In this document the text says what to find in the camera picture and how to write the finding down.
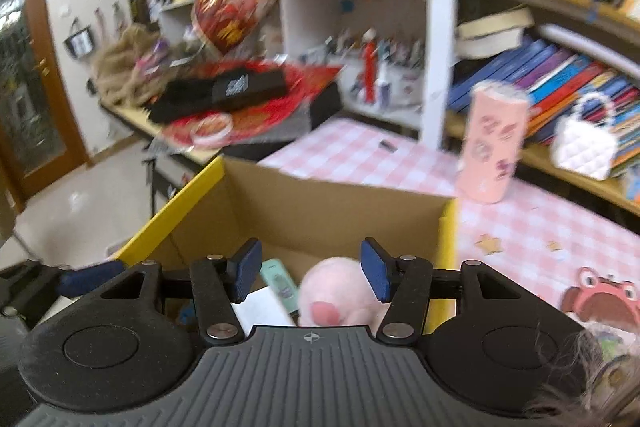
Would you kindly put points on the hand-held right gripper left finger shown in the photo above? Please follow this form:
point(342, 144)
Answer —
point(247, 267)

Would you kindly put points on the white long flat board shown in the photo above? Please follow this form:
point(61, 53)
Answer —
point(595, 49)

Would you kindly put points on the grey fluffy fur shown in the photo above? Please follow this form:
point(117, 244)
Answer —
point(600, 372)

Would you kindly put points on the wooden side table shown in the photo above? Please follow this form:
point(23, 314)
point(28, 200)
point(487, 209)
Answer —
point(130, 119)

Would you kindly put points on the pink pig plush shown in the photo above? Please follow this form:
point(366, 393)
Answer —
point(330, 284)

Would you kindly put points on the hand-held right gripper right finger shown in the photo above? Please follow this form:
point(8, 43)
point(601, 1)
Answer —
point(375, 269)

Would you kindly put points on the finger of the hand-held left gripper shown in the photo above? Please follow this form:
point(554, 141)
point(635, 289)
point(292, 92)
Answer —
point(90, 279)

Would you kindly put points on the mint green device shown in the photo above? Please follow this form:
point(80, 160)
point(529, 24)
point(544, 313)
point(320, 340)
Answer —
point(277, 279)

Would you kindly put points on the white power bank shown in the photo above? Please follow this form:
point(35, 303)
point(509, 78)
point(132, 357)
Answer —
point(262, 309)

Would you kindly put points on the long black box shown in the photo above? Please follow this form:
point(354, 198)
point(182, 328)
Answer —
point(220, 94)

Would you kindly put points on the wooden glass door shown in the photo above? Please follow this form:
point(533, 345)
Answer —
point(30, 82)

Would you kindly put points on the small hanging sign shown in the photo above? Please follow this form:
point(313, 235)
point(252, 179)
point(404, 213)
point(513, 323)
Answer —
point(79, 41)

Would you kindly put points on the row of blue books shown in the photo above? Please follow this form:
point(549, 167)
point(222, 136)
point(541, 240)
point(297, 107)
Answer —
point(550, 77)

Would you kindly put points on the red white tape roll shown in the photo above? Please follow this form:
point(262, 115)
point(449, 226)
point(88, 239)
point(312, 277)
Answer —
point(212, 131)

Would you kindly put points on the red figure pen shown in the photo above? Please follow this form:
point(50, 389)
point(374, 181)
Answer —
point(369, 67)

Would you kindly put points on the beige fluffy cloth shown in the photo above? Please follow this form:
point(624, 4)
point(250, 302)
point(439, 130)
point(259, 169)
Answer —
point(125, 67)

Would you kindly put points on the white shelf unit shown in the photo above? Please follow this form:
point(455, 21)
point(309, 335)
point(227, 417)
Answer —
point(440, 32)

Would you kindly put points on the wooden bookshelf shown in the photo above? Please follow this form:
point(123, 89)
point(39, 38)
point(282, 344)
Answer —
point(575, 14)

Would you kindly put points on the pink printed tumbler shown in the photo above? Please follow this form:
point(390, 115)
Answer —
point(492, 142)

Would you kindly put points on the white quilted pearl handbag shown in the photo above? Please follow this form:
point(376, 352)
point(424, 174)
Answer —
point(585, 144)

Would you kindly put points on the red round tray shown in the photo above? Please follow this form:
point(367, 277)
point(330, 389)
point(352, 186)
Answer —
point(270, 114)

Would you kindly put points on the pink printed desk mat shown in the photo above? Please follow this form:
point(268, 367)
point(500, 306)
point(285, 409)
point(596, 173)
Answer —
point(380, 157)

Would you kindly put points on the yellow cardboard box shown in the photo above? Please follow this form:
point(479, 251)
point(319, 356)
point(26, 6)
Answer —
point(300, 207)

